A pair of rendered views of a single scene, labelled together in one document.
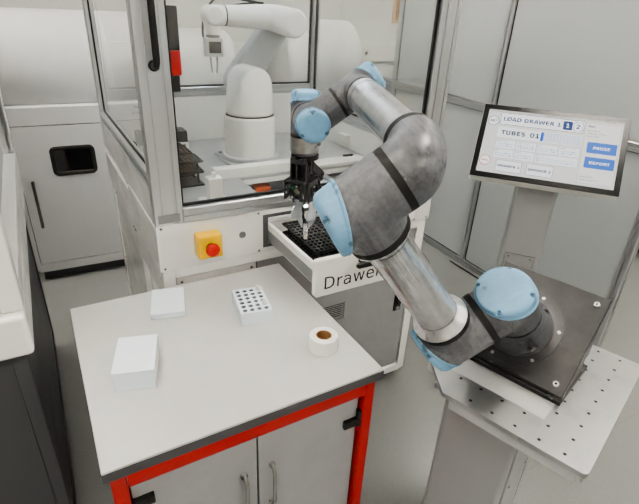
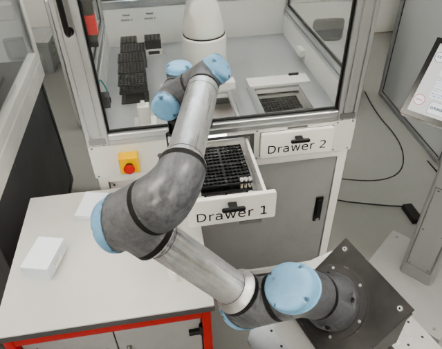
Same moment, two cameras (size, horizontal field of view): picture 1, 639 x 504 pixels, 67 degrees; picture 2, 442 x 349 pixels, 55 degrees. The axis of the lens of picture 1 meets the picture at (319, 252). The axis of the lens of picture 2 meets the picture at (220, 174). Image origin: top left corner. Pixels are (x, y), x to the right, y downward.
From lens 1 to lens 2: 0.62 m
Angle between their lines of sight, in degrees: 23
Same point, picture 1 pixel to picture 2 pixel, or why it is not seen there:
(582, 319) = (382, 317)
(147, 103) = (69, 59)
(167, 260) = (99, 170)
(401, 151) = (139, 194)
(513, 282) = (295, 282)
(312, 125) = (161, 108)
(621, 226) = not seen: outside the picture
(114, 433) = (11, 310)
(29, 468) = not seen: hidden behind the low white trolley
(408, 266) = (175, 265)
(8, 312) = not seen: outside the picture
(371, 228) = (123, 244)
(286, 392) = (131, 307)
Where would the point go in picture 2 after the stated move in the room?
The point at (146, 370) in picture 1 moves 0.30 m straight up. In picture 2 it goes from (41, 269) to (7, 195)
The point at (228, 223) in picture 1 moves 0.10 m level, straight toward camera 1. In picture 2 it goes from (146, 147) to (138, 163)
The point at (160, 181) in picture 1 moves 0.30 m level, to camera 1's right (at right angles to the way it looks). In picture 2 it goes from (86, 115) to (164, 132)
